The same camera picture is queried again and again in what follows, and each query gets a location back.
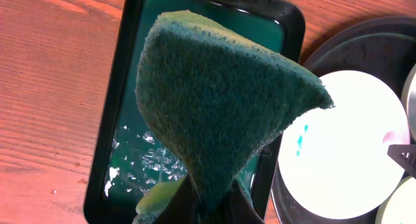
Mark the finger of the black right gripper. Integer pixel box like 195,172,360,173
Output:
387,144,416,178

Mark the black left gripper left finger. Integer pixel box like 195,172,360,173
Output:
153,177,198,224

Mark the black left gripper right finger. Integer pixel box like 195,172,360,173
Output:
224,181,264,224

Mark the white plate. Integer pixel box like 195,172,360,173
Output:
278,70,410,219

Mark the green scrub sponge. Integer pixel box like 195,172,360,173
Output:
135,10,333,223

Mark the mint green plate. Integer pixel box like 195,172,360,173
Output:
401,66,416,140
375,176,415,224

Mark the black rectangular water tray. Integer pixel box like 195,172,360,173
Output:
83,0,306,223

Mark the round black serving tray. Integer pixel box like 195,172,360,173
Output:
271,16,415,224

